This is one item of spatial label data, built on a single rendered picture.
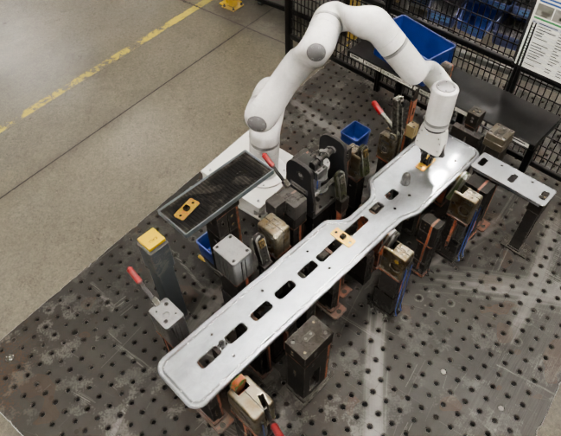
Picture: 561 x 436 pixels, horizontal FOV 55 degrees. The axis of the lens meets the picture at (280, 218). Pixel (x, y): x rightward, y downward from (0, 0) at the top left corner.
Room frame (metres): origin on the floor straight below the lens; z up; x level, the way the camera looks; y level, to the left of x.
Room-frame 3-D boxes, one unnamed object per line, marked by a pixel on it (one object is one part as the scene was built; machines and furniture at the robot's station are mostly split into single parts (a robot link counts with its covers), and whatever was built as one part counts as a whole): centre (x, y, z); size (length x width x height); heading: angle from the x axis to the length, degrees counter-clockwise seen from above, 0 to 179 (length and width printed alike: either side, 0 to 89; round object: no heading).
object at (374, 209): (1.18, -0.33, 0.84); 0.12 x 0.05 x 0.29; 44
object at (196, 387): (1.04, -0.20, 1.00); 1.38 x 0.22 x 0.02; 134
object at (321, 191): (1.28, -0.13, 0.94); 0.18 x 0.13 x 0.49; 134
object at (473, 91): (1.83, -0.71, 1.02); 0.90 x 0.22 x 0.03; 44
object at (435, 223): (1.13, -0.52, 0.84); 0.11 x 0.08 x 0.29; 44
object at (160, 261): (0.96, 0.38, 0.92); 0.08 x 0.08 x 0.44; 44
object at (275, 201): (1.15, 0.01, 0.90); 0.05 x 0.05 x 0.40; 44
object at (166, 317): (0.77, 0.34, 0.88); 0.11 x 0.10 x 0.36; 44
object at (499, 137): (1.48, -0.83, 0.88); 0.08 x 0.08 x 0.36; 44
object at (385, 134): (1.50, -0.42, 0.88); 0.07 x 0.06 x 0.35; 44
